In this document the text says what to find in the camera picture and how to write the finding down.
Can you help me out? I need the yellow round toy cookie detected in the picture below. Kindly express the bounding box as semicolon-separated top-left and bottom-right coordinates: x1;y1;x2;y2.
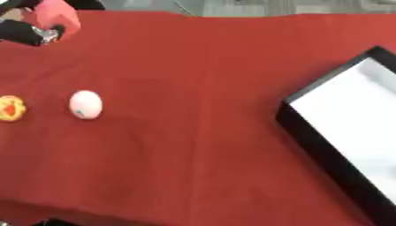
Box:
0;94;28;123

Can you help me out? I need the white toy egg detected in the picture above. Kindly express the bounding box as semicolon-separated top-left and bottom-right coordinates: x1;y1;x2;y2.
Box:
68;89;105;121

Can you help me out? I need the black box white inside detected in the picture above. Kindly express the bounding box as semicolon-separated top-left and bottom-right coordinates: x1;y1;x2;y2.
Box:
273;45;396;226

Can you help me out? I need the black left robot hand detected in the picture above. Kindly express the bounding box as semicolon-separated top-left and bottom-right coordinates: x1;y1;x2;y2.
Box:
0;18;67;48

